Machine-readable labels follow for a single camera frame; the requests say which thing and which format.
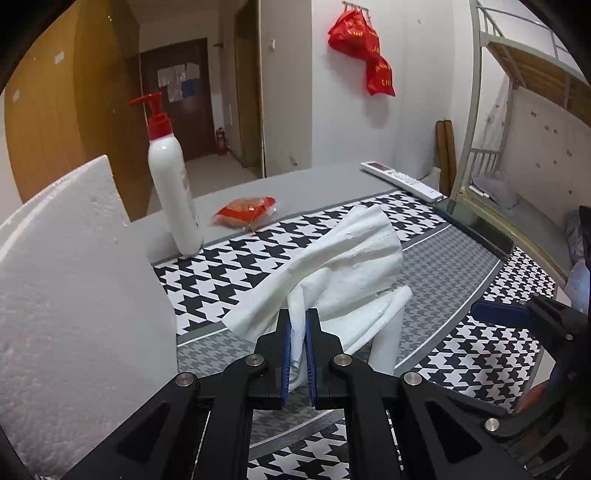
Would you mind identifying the red snack packet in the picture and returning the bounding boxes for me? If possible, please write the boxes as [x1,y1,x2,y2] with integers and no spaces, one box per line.
[212,196,276,230]

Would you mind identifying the dark brown entrance door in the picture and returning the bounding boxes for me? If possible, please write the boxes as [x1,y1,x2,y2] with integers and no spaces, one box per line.
[140,38,216,161]

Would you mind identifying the white styrofoam box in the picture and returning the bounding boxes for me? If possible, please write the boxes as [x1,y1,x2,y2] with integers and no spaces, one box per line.
[1,156,177,477]

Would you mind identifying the red fire extinguisher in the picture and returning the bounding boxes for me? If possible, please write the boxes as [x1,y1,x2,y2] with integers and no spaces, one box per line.
[216,127,228,156]

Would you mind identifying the white lotion pump bottle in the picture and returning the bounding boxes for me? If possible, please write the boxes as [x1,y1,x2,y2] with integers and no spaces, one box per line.
[127,92,202,256]

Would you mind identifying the wooden wardrobe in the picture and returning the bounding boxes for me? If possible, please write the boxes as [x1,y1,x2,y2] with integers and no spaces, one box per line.
[4,1,152,220]

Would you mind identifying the metal bunk bed frame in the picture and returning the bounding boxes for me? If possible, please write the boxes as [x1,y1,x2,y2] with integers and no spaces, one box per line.
[452,1,590,285]

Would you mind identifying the white towel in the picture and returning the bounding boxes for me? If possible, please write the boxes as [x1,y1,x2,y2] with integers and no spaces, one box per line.
[223,205,412,389]

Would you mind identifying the red hanging bag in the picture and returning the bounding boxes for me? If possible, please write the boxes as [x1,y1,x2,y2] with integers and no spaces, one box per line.
[328,3,396,97]

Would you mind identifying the wooden planks by wall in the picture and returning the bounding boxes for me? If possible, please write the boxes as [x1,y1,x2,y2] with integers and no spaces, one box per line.
[436,120,457,196]

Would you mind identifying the person right hand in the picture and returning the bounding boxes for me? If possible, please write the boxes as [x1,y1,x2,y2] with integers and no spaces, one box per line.
[513,380,553,415]

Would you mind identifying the side doorway wooden frame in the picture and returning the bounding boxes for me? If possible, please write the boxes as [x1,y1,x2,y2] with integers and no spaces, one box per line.
[235,1,263,178]

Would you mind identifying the houndstooth table mat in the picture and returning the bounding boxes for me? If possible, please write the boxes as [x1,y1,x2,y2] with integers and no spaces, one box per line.
[155,192,556,479]

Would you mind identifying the white remote control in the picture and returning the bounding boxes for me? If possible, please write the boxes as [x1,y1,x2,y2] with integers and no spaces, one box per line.
[361,161,444,204]

